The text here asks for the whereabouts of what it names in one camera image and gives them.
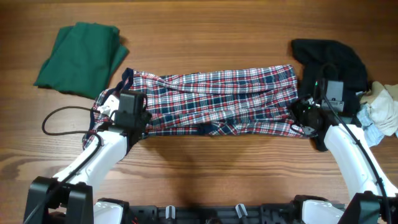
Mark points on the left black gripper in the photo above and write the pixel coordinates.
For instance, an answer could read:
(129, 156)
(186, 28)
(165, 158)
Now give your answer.
(145, 116)

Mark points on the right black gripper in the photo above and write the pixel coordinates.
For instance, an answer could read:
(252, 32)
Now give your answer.
(294, 109)

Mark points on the plaid red navy shirt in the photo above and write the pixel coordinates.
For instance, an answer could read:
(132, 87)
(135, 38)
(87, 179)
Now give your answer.
(228, 102)

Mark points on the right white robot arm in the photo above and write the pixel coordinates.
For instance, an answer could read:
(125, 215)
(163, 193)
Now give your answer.
(372, 196)

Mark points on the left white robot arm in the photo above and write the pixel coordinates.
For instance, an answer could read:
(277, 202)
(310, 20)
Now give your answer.
(67, 197)

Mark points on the black garment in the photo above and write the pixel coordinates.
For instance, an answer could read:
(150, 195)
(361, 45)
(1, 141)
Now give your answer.
(330, 60)

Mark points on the beige crumpled garment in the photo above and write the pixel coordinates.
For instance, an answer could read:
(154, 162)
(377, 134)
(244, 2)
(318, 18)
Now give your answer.
(382, 107)

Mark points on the white crumpled garment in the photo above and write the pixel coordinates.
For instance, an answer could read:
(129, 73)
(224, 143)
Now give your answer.
(371, 130)

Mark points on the folded green cloth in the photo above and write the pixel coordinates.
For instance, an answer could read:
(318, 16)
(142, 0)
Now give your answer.
(83, 59)

